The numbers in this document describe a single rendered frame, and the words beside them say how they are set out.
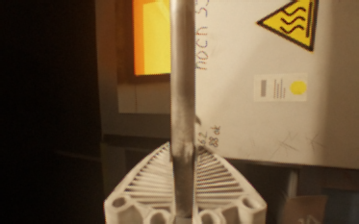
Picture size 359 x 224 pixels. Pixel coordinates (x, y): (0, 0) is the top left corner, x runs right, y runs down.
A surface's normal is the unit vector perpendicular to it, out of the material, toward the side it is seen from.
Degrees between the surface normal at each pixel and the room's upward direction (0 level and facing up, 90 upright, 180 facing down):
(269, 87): 90
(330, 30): 90
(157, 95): 90
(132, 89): 90
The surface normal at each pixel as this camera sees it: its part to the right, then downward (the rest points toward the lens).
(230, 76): -0.28, 0.10
